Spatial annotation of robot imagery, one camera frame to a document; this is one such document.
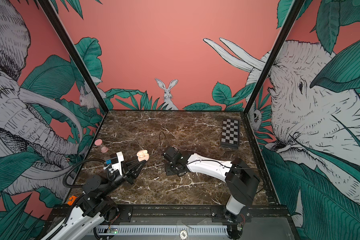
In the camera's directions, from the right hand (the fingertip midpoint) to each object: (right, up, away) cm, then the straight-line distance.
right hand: (166, 170), depth 81 cm
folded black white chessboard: (+43, +19, +23) cm, 52 cm away
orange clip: (-49, -14, -5) cm, 51 cm away
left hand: (-7, +10, -18) cm, 22 cm away
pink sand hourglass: (-43, +15, +9) cm, 47 cm away
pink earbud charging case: (-8, +12, -18) cm, 23 cm away
